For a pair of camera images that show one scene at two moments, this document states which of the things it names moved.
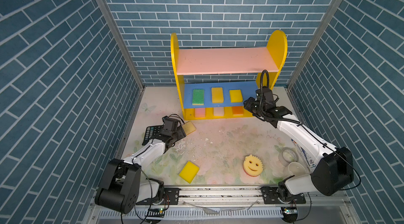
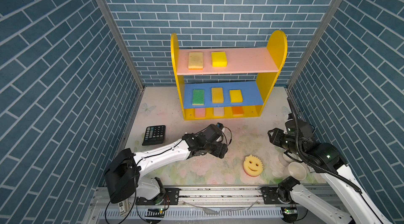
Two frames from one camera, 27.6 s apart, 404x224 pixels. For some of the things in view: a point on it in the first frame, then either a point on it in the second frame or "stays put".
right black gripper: x=248 y=104 → x=274 y=135
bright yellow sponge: x=189 y=172 → x=219 y=59
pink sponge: x=200 y=112 stays put
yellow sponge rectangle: x=217 y=95 stays put
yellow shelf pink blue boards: x=216 y=83 stays put
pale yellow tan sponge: x=189 y=127 → x=195 y=60
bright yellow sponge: x=235 y=95 stays put
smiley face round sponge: x=252 y=166 stays put
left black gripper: x=180 y=131 → x=221 y=151
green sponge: x=198 y=97 stays put
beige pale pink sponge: x=219 y=111 stays put
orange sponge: x=238 y=110 stays put
